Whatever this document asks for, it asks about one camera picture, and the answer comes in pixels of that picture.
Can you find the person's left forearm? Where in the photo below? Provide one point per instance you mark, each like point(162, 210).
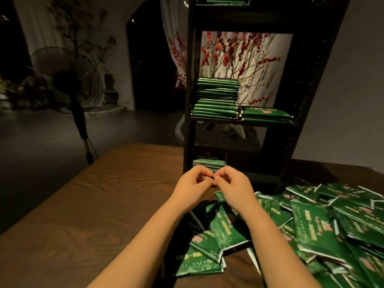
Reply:
point(141, 249)

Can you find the person's right forearm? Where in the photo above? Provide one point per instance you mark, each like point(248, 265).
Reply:
point(282, 252)

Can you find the person's right hand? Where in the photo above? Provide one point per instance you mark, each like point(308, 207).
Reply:
point(237, 189)

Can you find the black metal shelf rack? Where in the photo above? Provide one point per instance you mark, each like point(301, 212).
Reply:
point(312, 69)

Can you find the person's left hand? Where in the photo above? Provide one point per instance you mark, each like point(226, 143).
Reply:
point(191, 189)

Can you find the pile of green packets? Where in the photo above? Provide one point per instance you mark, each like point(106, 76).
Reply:
point(336, 225)

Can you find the dark vase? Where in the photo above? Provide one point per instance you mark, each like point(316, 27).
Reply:
point(110, 90)

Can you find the white curtain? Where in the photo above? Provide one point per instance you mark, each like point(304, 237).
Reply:
point(36, 21)
point(174, 27)

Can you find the red berry branches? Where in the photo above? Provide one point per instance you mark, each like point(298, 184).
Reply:
point(240, 54)

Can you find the black standing fan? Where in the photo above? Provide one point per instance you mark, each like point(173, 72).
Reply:
point(66, 78)

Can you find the shelf packet stack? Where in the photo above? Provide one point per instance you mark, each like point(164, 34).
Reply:
point(266, 114)

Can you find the bare branched tree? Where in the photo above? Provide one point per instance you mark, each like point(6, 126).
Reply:
point(81, 27)

